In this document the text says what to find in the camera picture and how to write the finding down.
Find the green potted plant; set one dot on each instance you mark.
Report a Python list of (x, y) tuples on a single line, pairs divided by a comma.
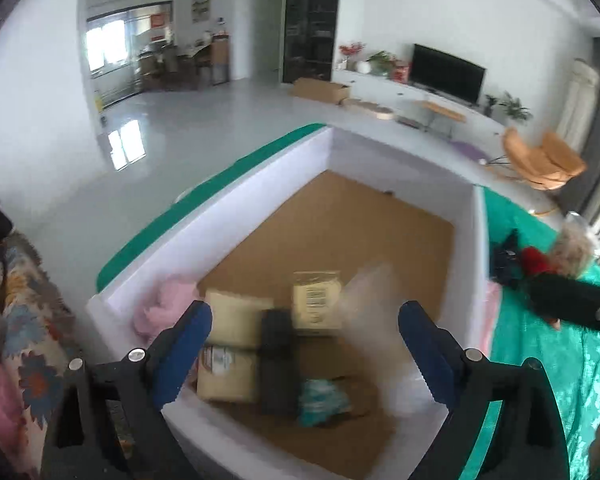
[(514, 110)]

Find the purple floor mat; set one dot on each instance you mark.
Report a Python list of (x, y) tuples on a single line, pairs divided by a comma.
[(470, 151)]

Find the wooden bench with metal legs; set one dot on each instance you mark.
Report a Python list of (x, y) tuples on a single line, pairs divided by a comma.
[(436, 111)]

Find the black beaded scrunchie bundle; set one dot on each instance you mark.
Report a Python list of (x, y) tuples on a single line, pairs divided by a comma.
[(505, 268)]

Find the pink mesh bath pouf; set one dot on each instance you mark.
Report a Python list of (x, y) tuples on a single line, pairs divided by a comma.
[(174, 296)]

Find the wooden dining chair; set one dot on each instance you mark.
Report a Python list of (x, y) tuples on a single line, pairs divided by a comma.
[(220, 59)]

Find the brown cardboard box on floor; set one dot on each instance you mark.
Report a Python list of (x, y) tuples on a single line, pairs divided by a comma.
[(320, 91)]

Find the red flower bouquet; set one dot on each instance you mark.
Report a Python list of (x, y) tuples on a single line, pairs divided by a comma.
[(348, 53)]

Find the floral patterned sofa cover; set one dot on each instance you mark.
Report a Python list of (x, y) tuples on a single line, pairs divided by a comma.
[(37, 342)]

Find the white standing air conditioner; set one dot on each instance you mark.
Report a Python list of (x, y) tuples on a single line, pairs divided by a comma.
[(580, 105)]

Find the white tv cabinet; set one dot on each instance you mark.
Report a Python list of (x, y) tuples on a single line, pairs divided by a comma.
[(401, 99)]

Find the red yarn balls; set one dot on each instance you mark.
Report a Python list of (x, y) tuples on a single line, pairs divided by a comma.
[(533, 262)]

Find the small beige packaged box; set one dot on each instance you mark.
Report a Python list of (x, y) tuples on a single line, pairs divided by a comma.
[(315, 297)]

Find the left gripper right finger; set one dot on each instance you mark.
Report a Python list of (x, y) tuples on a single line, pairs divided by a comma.
[(528, 440)]

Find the clear jar of snacks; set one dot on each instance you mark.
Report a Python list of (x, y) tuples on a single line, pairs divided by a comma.
[(575, 247)]

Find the clear bag of sticks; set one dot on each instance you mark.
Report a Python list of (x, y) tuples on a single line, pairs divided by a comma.
[(368, 308)]

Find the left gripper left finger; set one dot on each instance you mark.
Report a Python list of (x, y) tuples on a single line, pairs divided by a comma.
[(109, 425)]

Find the white cardboard box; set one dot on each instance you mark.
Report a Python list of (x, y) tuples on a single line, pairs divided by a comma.
[(305, 250)]

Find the orange butterfly chair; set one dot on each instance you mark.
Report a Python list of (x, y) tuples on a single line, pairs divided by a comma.
[(545, 167)]

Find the pink cloths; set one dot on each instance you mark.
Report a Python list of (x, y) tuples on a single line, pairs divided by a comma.
[(492, 306)]

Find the pale green chair seat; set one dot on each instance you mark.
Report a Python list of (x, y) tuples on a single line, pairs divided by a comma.
[(182, 195)]

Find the oval wooden floor board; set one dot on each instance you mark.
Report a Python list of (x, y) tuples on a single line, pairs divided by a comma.
[(369, 108)]

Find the beige cloth with band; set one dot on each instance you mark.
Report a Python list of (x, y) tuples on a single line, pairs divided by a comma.
[(228, 365)]

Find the dark tall display cabinet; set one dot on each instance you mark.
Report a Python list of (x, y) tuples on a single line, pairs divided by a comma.
[(309, 39)]

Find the green patterned small item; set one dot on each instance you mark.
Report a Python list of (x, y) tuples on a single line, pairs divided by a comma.
[(321, 400)]

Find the green tablecloth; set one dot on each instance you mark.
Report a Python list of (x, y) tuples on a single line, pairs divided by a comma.
[(540, 349)]

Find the black flat television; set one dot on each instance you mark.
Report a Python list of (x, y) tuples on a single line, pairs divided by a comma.
[(444, 73)]

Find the white round vase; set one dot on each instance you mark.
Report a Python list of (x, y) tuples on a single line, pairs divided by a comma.
[(363, 67)]

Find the black bag bundle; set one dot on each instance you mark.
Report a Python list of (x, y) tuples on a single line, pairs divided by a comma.
[(279, 376)]

